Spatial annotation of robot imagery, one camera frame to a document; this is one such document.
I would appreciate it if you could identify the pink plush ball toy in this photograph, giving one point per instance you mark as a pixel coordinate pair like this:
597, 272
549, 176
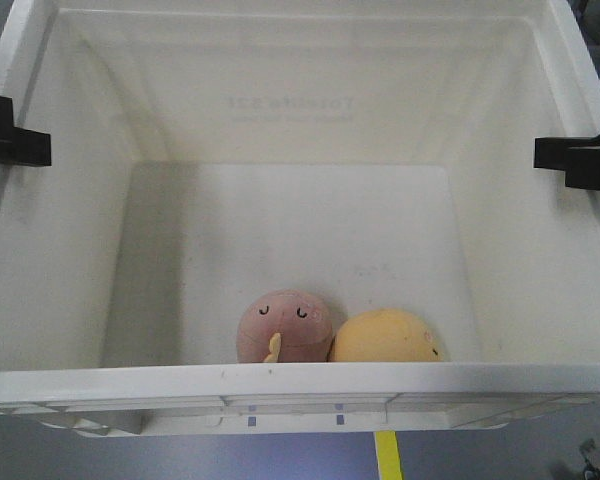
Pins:
287, 326

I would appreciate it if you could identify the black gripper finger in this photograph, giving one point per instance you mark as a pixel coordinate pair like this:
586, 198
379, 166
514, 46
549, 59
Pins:
577, 157
19, 146

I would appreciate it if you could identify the yellow plush ball toy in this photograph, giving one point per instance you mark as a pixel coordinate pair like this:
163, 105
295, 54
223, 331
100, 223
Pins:
385, 335

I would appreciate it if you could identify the yellow floor tape strip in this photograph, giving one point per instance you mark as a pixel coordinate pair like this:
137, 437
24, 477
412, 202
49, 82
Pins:
388, 456

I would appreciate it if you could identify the white plastic tote box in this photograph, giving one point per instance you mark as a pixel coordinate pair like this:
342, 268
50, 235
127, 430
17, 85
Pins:
376, 154

